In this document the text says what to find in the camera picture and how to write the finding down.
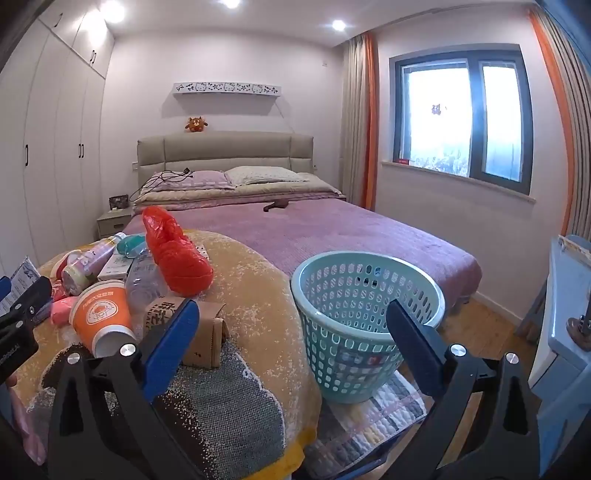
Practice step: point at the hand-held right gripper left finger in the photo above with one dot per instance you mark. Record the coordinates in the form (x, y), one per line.
(171, 344)

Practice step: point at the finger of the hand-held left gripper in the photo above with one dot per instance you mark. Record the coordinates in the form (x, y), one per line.
(32, 295)

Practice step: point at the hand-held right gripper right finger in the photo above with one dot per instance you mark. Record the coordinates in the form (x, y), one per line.
(415, 344)

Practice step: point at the pink cartoon drink bottle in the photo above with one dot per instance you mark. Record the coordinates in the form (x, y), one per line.
(94, 257)

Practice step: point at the teal white plastic item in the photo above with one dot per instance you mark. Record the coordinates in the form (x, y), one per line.
(129, 244)

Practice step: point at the blue white printed leaflet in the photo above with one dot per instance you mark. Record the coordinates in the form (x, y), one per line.
(18, 274)

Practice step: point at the brown cardboard box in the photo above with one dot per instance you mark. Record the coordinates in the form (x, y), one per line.
(203, 332)

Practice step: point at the pink soft packet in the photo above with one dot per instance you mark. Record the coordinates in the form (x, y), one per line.
(62, 311)

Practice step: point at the red white wrapper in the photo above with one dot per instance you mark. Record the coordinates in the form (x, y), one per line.
(67, 258)

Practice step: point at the clear plastic bottle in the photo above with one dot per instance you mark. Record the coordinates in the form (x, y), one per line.
(141, 286)

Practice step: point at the orange paper cup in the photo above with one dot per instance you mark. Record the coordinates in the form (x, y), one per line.
(99, 318)

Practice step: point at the red plastic bag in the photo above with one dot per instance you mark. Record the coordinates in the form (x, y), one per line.
(178, 258)

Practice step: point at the silver foil packet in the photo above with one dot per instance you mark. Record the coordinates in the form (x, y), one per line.
(115, 266)

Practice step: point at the patchwork quilted rug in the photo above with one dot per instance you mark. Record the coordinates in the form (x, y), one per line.
(369, 420)

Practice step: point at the small white card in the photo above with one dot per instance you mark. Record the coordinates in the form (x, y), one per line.
(202, 250)

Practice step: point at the yellow plush blanket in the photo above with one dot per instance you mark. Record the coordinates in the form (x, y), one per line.
(258, 286)

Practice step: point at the grey nightstand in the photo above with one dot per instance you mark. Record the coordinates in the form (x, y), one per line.
(113, 224)

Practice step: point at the bed with purple blanket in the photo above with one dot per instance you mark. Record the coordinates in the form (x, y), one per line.
(351, 230)

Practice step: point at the white wardrobe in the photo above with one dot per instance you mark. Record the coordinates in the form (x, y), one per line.
(51, 138)

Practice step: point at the blue wooden desk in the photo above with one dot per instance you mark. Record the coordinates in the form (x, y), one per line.
(565, 406)

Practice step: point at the purple pillow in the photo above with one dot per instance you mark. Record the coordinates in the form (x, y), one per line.
(207, 179)

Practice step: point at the small dark brown object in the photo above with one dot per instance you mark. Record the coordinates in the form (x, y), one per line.
(277, 205)

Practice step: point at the beige folded quilt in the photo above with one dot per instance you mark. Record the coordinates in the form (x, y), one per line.
(277, 191)

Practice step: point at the floral beige pillow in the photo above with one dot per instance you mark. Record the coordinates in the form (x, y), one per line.
(263, 175)

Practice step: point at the beige upholstered headboard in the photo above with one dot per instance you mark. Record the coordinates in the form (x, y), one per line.
(221, 150)

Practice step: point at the brown plush toy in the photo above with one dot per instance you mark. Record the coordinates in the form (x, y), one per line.
(197, 124)

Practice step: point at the beige orange curtain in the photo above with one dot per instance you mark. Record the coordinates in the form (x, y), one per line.
(358, 120)
(568, 115)

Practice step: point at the dark framed window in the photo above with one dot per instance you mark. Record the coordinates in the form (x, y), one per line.
(473, 115)

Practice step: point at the small window sticker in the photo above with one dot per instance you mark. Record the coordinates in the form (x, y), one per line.
(436, 109)

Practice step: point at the round ceiling light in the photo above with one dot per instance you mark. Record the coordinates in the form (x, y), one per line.
(230, 2)
(113, 4)
(339, 25)

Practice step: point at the dark picture frame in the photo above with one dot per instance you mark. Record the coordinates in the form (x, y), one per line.
(119, 202)

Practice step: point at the white cartoon wall shelf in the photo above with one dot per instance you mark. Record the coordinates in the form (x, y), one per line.
(226, 88)

